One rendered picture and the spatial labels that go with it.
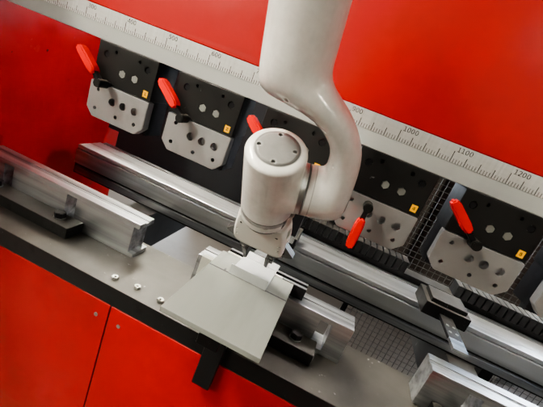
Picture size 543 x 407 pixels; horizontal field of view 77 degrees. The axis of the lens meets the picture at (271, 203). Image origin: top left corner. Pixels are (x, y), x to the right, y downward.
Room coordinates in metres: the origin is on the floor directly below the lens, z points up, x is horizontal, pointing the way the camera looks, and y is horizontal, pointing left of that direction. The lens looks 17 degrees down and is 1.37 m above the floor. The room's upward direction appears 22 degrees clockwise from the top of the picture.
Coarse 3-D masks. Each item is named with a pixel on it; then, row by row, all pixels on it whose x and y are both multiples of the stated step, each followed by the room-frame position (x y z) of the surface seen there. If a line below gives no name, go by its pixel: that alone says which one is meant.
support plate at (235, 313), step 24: (216, 264) 0.65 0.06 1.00; (192, 288) 0.54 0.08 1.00; (216, 288) 0.57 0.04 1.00; (240, 288) 0.60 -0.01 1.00; (288, 288) 0.67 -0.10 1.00; (168, 312) 0.46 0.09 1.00; (192, 312) 0.48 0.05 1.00; (216, 312) 0.50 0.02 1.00; (240, 312) 0.53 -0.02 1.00; (264, 312) 0.55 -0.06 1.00; (216, 336) 0.45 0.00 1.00; (240, 336) 0.47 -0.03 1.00; (264, 336) 0.49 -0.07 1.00
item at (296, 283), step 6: (234, 252) 0.74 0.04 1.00; (240, 252) 0.75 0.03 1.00; (282, 276) 0.71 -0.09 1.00; (288, 276) 0.72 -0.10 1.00; (288, 282) 0.70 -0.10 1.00; (294, 282) 0.72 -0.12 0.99; (300, 282) 0.72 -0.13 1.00; (294, 288) 0.70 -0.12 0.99; (300, 288) 0.69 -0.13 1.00; (306, 288) 0.70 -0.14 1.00; (294, 294) 0.70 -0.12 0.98; (300, 294) 0.69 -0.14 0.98
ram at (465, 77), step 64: (128, 0) 0.76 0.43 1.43; (192, 0) 0.74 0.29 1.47; (256, 0) 0.72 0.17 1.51; (384, 0) 0.68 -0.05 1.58; (448, 0) 0.67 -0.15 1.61; (512, 0) 0.65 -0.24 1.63; (192, 64) 0.73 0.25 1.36; (256, 64) 0.71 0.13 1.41; (384, 64) 0.67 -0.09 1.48; (448, 64) 0.66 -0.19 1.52; (512, 64) 0.64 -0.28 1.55; (448, 128) 0.65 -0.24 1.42; (512, 128) 0.64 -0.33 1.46; (512, 192) 0.63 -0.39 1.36
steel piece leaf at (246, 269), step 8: (232, 264) 0.64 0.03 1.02; (240, 264) 0.69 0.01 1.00; (248, 264) 0.70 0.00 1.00; (256, 264) 0.71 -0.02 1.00; (232, 272) 0.64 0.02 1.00; (240, 272) 0.63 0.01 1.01; (248, 272) 0.63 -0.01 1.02; (256, 272) 0.68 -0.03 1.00; (264, 272) 0.69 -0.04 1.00; (272, 272) 0.71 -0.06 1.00; (248, 280) 0.63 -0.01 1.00; (256, 280) 0.63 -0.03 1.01; (264, 280) 0.63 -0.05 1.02; (264, 288) 0.62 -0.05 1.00
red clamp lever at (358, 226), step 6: (366, 204) 0.62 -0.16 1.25; (372, 204) 0.62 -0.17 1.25; (366, 210) 0.62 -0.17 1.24; (372, 210) 0.62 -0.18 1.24; (360, 216) 0.63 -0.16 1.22; (360, 222) 0.62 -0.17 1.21; (354, 228) 0.63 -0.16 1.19; (360, 228) 0.62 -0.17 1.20; (354, 234) 0.62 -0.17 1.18; (348, 240) 0.63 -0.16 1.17; (354, 240) 0.62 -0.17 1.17; (348, 246) 0.62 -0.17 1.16
